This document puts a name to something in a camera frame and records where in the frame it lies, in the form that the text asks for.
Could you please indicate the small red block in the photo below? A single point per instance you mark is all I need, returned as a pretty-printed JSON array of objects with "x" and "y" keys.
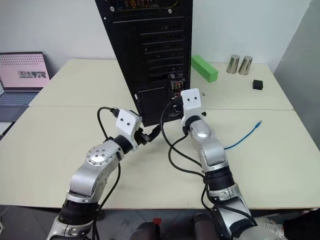
[{"x": 156, "y": 221}]

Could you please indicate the open grey laptop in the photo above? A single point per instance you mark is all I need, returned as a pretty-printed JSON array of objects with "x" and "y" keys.
[{"x": 23, "y": 72}]

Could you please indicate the silver metal cup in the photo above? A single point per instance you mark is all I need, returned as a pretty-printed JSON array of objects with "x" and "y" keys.
[
  {"x": 233, "y": 64},
  {"x": 245, "y": 65}
]

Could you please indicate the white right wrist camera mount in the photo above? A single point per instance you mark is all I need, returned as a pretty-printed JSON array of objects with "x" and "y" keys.
[{"x": 191, "y": 100}]

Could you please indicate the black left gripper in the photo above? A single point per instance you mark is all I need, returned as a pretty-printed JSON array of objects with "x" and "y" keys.
[{"x": 143, "y": 138}]

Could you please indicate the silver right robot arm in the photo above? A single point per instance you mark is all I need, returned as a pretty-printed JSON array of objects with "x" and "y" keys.
[{"x": 212, "y": 150}]

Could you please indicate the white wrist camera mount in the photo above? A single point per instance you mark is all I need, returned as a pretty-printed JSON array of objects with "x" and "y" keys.
[
  {"x": 127, "y": 122},
  {"x": 191, "y": 100}
]

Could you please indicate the black bag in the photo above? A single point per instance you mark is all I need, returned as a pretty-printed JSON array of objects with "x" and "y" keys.
[{"x": 303, "y": 225}]

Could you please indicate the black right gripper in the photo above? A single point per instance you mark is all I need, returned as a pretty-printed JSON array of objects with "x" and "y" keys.
[{"x": 176, "y": 114}]

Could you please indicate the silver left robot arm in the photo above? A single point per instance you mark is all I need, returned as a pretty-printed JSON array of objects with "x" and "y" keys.
[{"x": 97, "y": 155}]

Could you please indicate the small black cube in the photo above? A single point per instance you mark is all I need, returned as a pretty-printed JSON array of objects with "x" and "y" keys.
[{"x": 257, "y": 84}]

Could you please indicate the green rectangular block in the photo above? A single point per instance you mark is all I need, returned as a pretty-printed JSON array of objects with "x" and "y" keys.
[{"x": 203, "y": 67}]

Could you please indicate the grey partition panel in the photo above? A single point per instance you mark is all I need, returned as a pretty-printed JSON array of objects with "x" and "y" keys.
[{"x": 302, "y": 75}]

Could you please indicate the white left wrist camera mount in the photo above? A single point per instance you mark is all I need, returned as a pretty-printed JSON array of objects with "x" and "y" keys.
[{"x": 127, "y": 122}]

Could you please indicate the black computer tower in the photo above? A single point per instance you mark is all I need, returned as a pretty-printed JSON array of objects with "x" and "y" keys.
[{"x": 155, "y": 50}]

